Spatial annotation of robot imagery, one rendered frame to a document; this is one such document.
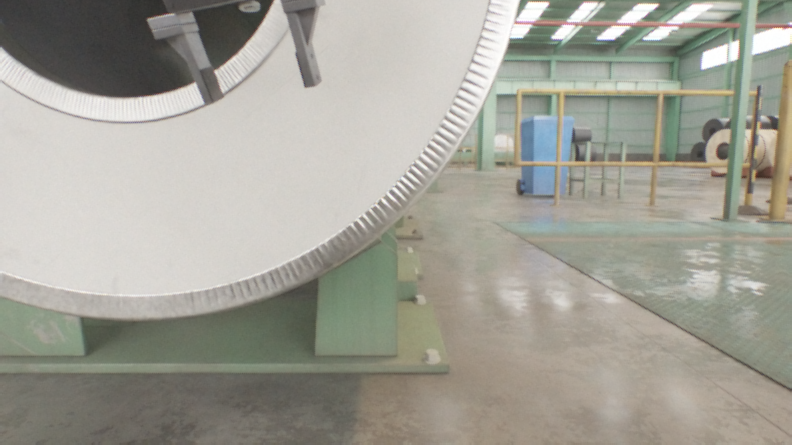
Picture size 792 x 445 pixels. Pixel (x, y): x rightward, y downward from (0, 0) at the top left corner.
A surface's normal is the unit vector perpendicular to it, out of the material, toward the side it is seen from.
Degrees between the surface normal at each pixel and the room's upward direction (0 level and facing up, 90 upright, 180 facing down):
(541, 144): 93
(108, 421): 0
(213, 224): 90
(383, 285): 90
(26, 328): 90
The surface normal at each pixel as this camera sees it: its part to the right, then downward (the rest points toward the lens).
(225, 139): 0.01, 0.10
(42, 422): 0.00, -1.00
